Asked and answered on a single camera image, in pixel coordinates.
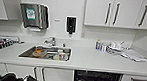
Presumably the steel kitchen sink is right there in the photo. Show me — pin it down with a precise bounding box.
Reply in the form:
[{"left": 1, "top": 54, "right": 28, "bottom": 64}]
[{"left": 17, "top": 44, "right": 73, "bottom": 62}]

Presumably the white base cabinet with doors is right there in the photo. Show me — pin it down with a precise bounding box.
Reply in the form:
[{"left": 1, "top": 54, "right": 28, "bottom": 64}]
[{"left": 0, "top": 61, "right": 76, "bottom": 81}]

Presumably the bowl with orange food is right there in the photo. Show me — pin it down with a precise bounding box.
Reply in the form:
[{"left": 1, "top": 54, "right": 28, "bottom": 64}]
[{"left": 31, "top": 48, "right": 45, "bottom": 57}]

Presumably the white plate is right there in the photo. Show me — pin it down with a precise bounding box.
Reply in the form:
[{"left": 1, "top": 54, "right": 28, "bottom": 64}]
[{"left": 53, "top": 53, "right": 68, "bottom": 62}]

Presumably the white mug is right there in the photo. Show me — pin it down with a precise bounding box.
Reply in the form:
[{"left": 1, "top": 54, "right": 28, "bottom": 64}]
[
  {"left": 110, "top": 41, "right": 121, "bottom": 51},
  {"left": 56, "top": 48, "right": 66, "bottom": 57}
]

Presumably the white plastic container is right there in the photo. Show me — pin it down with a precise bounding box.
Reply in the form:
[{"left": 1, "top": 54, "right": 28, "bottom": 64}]
[{"left": 0, "top": 34, "right": 26, "bottom": 45}]

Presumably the chrome faucet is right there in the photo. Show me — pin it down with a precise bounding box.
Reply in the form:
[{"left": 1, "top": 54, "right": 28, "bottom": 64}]
[{"left": 43, "top": 35, "right": 57, "bottom": 47}]

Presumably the small chrome counter button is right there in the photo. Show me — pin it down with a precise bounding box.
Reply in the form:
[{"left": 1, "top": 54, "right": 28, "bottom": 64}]
[{"left": 61, "top": 42, "right": 66, "bottom": 48}]

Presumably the steel paper towel dispenser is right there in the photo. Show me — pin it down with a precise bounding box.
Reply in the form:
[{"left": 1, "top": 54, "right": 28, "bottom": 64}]
[{"left": 17, "top": 2, "right": 51, "bottom": 31}]

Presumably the black soap dispenser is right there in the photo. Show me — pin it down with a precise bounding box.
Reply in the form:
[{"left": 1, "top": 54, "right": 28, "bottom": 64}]
[{"left": 65, "top": 15, "right": 77, "bottom": 36}]

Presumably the dish soap bottle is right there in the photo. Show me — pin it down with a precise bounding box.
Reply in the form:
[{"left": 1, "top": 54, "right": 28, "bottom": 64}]
[{"left": 95, "top": 39, "right": 103, "bottom": 51}]

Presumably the small white cup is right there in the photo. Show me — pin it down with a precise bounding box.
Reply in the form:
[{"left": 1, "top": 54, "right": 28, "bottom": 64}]
[{"left": 100, "top": 41, "right": 107, "bottom": 53}]

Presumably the stack of white plates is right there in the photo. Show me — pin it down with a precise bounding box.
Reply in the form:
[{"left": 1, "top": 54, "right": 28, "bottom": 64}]
[{"left": 106, "top": 42, "right": 125, "bottom": 57}]

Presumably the small wall label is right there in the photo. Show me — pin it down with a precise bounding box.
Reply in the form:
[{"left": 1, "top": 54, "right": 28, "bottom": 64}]
[{"left": 54, "top": 18, "right": 61, "bottom": 22}]

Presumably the white wall outlet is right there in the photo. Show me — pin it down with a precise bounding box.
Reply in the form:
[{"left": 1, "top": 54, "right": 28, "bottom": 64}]
[{"left": 80, "top": 31, "right": 86, "bottom": 38}]

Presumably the white utensil handle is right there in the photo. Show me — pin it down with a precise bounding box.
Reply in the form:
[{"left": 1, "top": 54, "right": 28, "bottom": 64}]
[{"left": 119, "top": 40, "right": 126, "bottom": 49}]

